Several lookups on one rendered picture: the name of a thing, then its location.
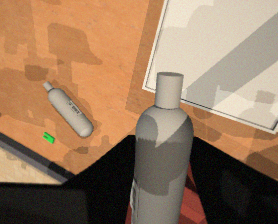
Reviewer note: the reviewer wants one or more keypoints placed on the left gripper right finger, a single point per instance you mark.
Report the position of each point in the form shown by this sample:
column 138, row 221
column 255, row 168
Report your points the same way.
column 230, row 191

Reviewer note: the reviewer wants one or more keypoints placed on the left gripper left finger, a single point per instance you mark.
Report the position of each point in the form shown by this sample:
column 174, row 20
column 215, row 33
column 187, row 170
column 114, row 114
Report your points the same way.
column 99, row 194

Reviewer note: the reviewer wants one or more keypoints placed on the white digital scale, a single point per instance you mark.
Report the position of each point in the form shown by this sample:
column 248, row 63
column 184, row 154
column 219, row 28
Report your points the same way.
column 227, row 51

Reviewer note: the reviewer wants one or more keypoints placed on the grey gas cylinder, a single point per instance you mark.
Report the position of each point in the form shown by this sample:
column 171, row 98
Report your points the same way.
column 68, row 109
column 164, row 136

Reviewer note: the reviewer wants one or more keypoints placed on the dark red box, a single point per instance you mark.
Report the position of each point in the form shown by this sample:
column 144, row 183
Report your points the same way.
column 191, row 209

